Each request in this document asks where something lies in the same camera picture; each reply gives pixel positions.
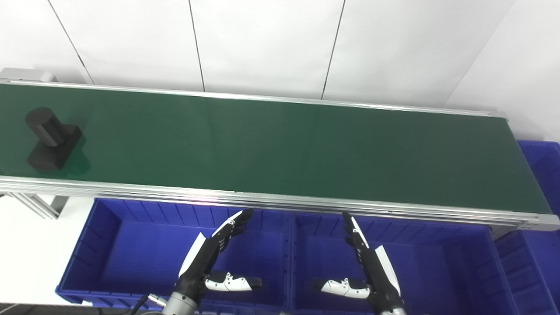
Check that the black cylinder-on-block part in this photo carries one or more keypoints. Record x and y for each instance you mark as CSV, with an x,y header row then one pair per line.
x,y
51,140

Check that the aluminium conveyor support leg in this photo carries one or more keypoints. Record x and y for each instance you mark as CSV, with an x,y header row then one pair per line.
x,y
37,204

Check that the blue plastic bin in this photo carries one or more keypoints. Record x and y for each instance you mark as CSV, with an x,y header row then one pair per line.
x,y
540,271
442,271
140,258

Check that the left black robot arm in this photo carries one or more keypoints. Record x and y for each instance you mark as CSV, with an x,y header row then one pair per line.
x,y
179,305

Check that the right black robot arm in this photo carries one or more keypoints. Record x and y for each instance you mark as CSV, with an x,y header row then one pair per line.
x,y
391,312

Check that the green conveyor belt surface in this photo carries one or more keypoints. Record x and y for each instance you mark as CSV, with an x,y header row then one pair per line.
x,y
280,148

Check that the left white-black robot hand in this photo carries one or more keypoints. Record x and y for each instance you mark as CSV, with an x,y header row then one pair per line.
x,y
203,258

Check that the green conveyor belt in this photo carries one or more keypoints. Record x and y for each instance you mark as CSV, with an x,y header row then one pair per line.
x,y
306,204

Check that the grey conveyor motor housing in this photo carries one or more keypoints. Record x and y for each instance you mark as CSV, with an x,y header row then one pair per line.
x,y
30,75

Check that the right white-black robot hand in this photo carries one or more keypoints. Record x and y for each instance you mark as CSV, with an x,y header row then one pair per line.
x,y
376,273

